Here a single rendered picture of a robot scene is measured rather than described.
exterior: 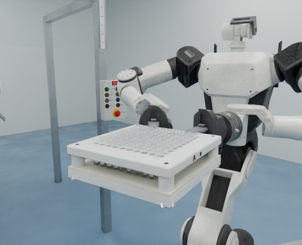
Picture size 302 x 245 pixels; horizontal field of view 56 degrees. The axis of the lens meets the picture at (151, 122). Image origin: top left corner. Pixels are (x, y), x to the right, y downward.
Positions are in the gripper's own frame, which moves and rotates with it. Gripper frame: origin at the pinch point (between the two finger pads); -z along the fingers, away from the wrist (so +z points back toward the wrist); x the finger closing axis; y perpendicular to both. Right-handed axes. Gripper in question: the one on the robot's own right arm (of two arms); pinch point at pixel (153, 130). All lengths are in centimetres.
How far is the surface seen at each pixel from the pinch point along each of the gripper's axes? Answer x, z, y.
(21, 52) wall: -41, 426, 232
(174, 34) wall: -73, 413, -31
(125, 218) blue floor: 101, 134, 22
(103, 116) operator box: 15, 108, 33
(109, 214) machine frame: 88, 116, 32
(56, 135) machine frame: 51, 203, 98
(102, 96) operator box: 2, 109, 34
